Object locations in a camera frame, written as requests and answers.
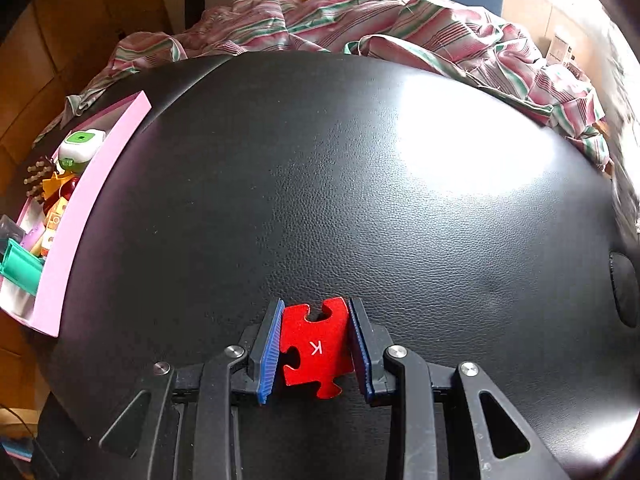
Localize green white toy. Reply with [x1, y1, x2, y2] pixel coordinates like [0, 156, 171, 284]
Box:
[54, 129, 104, 174]

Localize pink striped blanket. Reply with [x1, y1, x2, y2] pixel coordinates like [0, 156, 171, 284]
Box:
[34, 0, 612, 173]

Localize pink cardboard box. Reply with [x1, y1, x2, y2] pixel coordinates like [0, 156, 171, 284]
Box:
[0, 91, 152, 337]

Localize red puzzle piece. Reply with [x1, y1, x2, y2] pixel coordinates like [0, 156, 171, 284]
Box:
[278, 297, 354, 401]

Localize white box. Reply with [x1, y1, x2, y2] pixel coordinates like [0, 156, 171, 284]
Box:
[546, 34, 576, 67]

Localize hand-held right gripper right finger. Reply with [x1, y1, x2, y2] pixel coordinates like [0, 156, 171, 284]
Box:
[347, 297, 571, 480]

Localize orange plastic clip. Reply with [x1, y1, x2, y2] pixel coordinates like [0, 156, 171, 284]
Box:
[41, 172, 76, 200]

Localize red metal cylinder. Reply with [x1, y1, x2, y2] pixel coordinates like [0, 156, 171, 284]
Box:
[44, 177, 81, 216]

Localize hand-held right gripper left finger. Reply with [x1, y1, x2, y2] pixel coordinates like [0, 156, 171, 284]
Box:
[98, 298, 286, 480]

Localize orange cube blocks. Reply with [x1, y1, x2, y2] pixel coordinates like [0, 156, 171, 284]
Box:
[39, 197, 71, 258]

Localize wooden wardrobe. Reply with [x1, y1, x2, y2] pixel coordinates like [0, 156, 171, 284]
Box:
[0, 0, 211, 161]

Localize green plastic clip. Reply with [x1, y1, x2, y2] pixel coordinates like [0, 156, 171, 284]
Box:
[0, 237, 46, 297]

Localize black oval table plug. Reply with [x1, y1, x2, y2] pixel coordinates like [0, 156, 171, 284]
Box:
[607, 252, 640, 329]

